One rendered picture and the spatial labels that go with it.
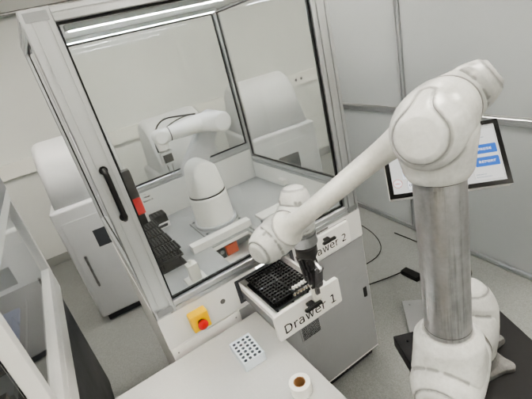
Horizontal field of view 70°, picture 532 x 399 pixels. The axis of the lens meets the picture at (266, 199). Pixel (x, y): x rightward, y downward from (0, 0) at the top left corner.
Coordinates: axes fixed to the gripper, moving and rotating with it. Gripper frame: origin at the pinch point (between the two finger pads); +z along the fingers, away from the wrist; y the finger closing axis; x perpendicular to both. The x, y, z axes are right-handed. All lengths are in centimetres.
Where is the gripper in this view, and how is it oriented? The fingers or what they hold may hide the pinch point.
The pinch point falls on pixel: (315, 292)
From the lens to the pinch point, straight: 138.9
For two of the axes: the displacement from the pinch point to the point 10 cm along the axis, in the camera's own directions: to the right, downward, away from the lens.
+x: -8.2, 4.0, -4.1
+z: 2.3, 8.9, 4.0
